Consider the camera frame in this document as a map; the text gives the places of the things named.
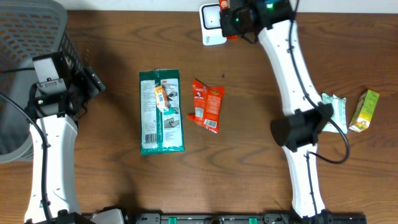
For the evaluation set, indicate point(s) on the green yellow juice carton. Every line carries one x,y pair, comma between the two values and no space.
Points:
364,111

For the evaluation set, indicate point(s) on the orange snack box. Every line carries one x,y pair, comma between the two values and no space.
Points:
161,99

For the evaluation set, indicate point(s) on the red snack stick packet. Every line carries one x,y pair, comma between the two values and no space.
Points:
225,5

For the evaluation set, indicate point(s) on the light blue snack packet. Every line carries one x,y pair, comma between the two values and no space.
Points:
339,110

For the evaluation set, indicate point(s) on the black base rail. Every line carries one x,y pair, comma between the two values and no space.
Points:
267,218

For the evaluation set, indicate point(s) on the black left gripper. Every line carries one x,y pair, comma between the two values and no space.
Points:
91,83

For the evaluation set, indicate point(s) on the white barcode scanner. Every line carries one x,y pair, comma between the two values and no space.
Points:
211,24

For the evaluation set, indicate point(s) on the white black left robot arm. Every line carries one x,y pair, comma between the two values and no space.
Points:
55,105

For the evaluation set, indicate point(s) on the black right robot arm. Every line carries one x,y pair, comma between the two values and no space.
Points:
305,115

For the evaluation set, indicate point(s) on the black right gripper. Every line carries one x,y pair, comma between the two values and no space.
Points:
226,17

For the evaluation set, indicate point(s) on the grey plastic mesh basket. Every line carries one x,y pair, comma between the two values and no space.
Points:
28,29

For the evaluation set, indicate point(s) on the green snack bag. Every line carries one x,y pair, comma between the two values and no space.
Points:
160,132

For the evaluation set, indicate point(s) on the red chips bag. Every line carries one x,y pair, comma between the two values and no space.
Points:
207,104

